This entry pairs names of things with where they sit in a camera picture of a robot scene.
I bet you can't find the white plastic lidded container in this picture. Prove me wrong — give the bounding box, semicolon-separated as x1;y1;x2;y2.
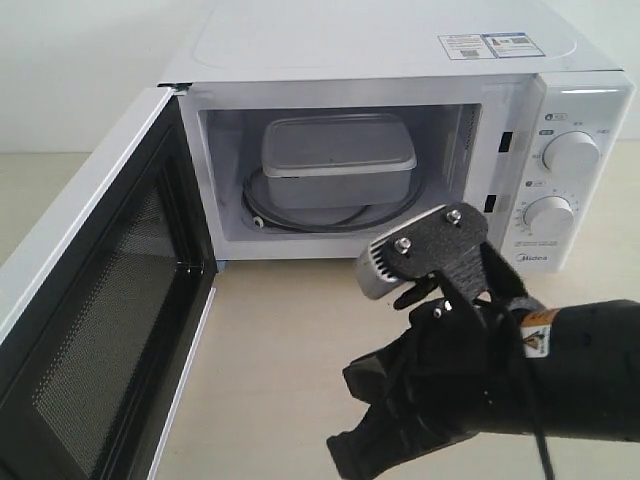
261;113;417;209

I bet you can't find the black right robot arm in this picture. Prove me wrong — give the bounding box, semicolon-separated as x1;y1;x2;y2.
327;300;639;479

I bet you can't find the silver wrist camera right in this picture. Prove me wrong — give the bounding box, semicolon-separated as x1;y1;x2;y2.
355;202;489;300

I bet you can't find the white microwave oven body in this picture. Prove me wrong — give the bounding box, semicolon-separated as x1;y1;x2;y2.
161;1;634;275

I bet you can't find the lower white control knob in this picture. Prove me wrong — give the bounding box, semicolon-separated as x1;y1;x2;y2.
523;196;575;238

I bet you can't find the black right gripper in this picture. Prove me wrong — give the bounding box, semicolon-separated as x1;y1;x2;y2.
326;297;535;480

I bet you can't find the blue white label sticker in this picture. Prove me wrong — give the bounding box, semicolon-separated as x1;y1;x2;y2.
438;32;545;60

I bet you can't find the glass turntable plate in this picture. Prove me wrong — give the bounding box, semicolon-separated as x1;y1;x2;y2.
242;130;427;234

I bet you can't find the black cable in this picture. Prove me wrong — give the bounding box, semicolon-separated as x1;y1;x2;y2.
474;294;556;480

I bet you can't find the grey turntable roller ring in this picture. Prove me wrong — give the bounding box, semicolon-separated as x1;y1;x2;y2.
242;167;386;234

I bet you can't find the white microwave door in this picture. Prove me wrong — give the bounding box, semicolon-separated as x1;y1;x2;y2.
1;86;217;479

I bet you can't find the white control knob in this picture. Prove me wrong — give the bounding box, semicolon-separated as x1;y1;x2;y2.
523;196;575;238
542;131;601;176

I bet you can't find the upper white control knob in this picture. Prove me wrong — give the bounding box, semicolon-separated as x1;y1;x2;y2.
542;131;601;176

